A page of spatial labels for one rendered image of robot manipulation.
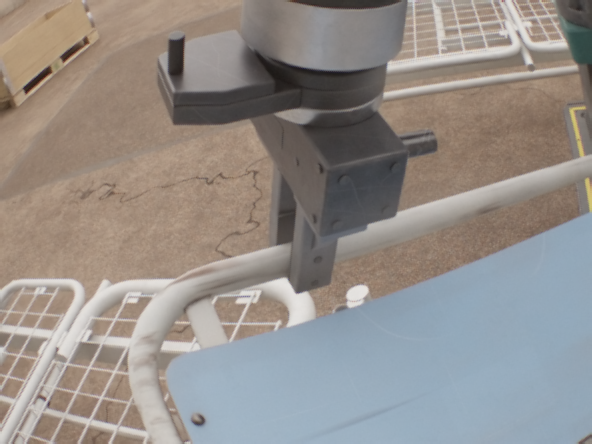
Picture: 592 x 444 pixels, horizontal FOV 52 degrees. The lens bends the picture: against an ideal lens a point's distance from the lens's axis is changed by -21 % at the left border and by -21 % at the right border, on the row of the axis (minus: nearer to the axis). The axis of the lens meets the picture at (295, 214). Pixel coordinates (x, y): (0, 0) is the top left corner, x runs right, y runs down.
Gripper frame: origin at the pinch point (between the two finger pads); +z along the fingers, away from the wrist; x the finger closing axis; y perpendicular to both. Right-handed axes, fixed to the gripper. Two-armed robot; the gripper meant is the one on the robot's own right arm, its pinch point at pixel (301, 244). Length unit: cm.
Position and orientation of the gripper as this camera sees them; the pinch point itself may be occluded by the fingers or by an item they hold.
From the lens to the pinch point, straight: 51.0
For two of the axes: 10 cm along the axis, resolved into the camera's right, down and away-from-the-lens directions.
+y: 9.2, -2.4, 3.2
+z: -0.7, 6.9, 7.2
